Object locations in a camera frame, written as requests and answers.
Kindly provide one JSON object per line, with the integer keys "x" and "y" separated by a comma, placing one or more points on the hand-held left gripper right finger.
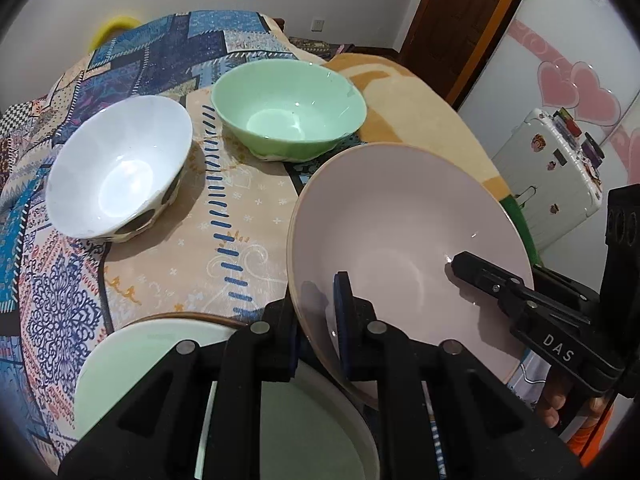
{"x": 342, "y": 330}

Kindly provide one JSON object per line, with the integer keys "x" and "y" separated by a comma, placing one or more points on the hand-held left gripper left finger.
{"x": 270, "y": 340}

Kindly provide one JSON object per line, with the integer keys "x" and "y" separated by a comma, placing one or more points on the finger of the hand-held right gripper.
{"x": 480, "y": 272}

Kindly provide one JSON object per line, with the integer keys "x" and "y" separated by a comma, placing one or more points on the pink bowl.
{"x": 400, "y": 210}

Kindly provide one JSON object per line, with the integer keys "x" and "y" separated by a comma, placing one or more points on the light green plate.
{"x": 130, "y": 360}

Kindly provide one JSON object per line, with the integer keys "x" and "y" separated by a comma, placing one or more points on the white bowl with black spots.
{"x": 115, "y": 160}

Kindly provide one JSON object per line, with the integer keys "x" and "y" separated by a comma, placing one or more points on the light green bowl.
{"x": 280, "y": 95}

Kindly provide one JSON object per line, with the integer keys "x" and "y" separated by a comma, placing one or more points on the person's right forearm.
{"x": 592, "y": 430}

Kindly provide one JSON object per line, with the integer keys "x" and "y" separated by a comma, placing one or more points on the person's right hand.
{"x": 552, "y": 402}

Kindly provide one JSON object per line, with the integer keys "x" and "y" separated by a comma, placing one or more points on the white suitcase with stickers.
{"x": 550, "y": 185}

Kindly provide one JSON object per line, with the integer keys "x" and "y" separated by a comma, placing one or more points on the blue patchwork blanket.
{"x": 150, "y": 260}

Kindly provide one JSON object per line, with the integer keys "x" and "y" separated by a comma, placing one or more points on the orange beige blanket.
{"x": 415, "y": 110}

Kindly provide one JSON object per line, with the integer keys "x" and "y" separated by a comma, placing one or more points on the brown wooden door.
{"x": 450, "y": 20}

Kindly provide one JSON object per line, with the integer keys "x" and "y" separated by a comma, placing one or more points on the white wardrobe with pink hearts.
{"x": 575, "y": 35}

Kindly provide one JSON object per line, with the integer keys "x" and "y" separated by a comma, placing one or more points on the patterned backpack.
{"x": 320, "y": 46}

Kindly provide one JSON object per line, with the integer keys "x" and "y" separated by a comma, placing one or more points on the yellow foam noodle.
{"x": 107, "y": 27}

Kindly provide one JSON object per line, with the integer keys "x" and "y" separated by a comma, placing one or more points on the white wall socket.
{"x": 317, "y": 24}

